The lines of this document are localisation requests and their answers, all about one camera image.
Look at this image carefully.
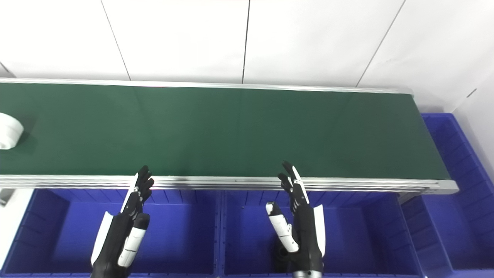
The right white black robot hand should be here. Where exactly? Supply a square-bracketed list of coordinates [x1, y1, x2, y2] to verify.
[266, 161, 326, 273]

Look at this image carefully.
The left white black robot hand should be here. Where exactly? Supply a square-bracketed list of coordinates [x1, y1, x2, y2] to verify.
[91, 165, 155, 278]

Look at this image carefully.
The white plastic cylindrical part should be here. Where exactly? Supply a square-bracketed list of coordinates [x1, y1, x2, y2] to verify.
[0, 113, 24, 150]

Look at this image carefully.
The blue plastic bin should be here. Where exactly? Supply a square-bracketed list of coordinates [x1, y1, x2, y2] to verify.
[0, 188, 221, 278]
[401, 113, 494, 278]
[218, 190, 423, 278]

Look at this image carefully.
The green conveyor belt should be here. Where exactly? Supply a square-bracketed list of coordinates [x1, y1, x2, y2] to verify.
[0, 82, 452, 180]
[0, 78, 460, 195]

